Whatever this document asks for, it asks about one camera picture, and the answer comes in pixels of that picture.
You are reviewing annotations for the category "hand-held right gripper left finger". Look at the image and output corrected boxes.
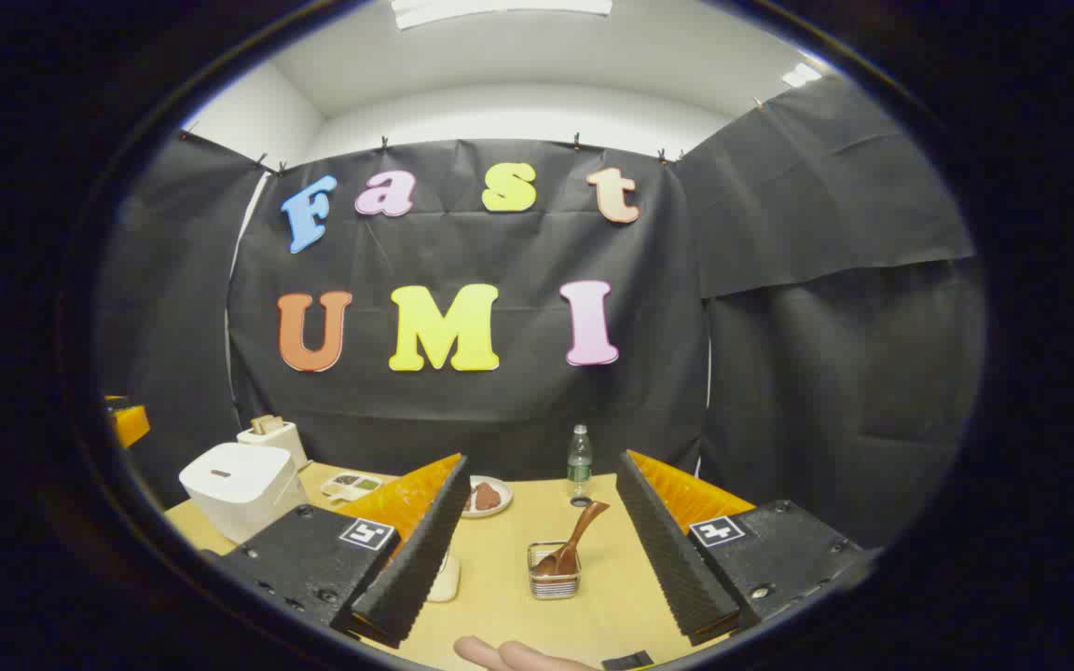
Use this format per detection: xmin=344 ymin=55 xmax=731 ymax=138
xmin=206 ymin=454 xmax=471 ymax=650

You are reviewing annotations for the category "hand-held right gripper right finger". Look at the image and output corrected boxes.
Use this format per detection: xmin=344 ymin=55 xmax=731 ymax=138
xmin=615 ymin=450 xmax=878 ymax=646

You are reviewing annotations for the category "brown wooden spoon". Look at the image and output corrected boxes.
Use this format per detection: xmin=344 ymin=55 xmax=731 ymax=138
xmin=534 ymin=500 xmax=611 ymax=577

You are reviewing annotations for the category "metal chopstick holder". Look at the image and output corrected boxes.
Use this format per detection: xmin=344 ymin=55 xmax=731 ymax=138
xmin=528 ymin=541 xmax=582 ymax=600

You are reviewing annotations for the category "white rice cooker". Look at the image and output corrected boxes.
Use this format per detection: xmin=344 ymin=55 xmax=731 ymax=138
xmin=179 ymin=443 xmax=308 ymax=544

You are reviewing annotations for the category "white divided sauce dish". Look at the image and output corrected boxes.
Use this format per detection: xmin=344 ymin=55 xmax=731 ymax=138
xmin=321 ymin=472 xmax=383 ymax=504

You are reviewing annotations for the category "white round plate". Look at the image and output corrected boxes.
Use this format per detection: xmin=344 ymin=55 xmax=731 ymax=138
xmin=461 ymin=475 xmax=514 ymax=519

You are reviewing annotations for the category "clear plastic water bottle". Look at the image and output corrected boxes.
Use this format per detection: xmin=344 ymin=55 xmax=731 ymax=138
xmin=567 ymin=424 xmax=594 ymax=500

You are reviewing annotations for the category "white toaster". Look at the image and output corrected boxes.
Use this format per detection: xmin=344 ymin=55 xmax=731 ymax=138
xmin=237 ymin=415 xmax=310 ymax=472

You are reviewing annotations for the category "black backdrop cloth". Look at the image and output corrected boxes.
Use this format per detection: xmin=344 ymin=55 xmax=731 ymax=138
xmin=94 ymin=75 xmax=987 ymax=551

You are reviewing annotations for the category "long ceiling light panel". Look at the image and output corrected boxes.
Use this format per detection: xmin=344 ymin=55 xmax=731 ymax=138
xmin=392 ymin=0 xmax=613 ymax=31

